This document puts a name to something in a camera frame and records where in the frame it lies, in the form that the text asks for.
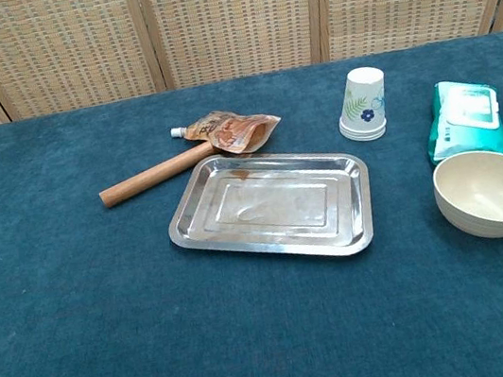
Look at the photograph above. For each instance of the cream plastic bowl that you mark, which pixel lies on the cream plastic bowl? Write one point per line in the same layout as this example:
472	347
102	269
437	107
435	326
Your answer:
492	196

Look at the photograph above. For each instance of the wooden rolling pin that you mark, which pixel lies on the wooden rolling pin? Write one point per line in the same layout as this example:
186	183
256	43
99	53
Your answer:
149	178

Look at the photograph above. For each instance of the floral paper cup stack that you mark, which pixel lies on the floral paper cup stack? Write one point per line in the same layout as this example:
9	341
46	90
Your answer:
363	106

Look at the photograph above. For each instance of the blue velvet tablecloth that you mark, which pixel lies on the blue velvet tablecloth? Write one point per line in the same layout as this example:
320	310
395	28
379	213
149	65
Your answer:
109	316

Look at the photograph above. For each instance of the brown spouted drink pouch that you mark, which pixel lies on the brown spouted drink pouch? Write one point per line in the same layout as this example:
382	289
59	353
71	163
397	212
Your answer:
233	131

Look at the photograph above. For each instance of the woven bamboo folding screen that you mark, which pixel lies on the woven bamboo folding screen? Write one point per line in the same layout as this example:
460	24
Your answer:
225	20

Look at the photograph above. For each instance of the stainless steel rectangular tray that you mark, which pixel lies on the stainless steel rectangular tray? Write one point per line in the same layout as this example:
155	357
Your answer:
273	204

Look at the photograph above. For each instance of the green wet wipes pack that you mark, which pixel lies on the green wet wipes pack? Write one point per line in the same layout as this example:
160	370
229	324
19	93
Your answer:
466	121

